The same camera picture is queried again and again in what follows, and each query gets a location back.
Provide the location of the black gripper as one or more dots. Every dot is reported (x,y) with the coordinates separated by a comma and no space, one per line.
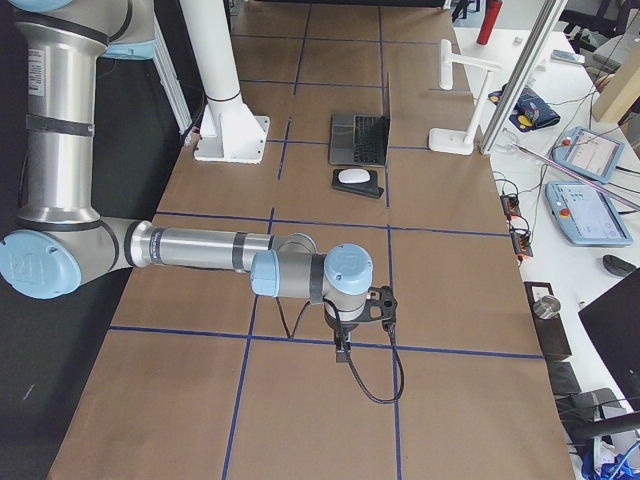
(346,328)

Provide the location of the black mouse pad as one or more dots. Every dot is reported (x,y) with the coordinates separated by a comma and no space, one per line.
(370,189)

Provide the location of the white wireless mouse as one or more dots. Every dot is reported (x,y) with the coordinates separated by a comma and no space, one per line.
(353,176)

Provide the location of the grey laptop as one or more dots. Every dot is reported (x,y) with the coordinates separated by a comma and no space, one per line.
(361,140)

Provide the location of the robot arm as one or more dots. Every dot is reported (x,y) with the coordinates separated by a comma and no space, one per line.
(137,148)

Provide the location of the white desk lamp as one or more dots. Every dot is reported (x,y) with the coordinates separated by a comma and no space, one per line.
(453,124)

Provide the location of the black computer mouse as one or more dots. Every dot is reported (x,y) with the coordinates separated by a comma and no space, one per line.
(617,266)

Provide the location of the black usb hub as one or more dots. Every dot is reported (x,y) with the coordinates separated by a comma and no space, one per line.
(521,245)
(510,205)

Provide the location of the metal cup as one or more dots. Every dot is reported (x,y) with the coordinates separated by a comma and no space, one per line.
(546,307)

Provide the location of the near blue teach pendant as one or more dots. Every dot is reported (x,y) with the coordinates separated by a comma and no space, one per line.
(585,216)

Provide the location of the blue teach pendant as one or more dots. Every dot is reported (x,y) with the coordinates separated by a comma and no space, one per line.
(589,154)
(585,216)

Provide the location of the navy space pattern pouch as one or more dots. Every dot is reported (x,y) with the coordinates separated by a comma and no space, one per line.
(531,112)

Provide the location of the far blue teach pendant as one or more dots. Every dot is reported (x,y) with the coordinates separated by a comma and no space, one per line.
(589,154)

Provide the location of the red cylinder bottle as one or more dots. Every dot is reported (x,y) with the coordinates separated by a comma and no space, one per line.
(492,11)

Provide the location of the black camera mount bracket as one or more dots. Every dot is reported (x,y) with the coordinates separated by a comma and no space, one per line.
(380,306)

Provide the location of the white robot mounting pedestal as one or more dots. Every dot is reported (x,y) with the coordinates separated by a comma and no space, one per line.
(229,131)

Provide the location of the aluminium frame post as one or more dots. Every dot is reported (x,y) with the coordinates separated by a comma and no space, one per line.
(524,67)

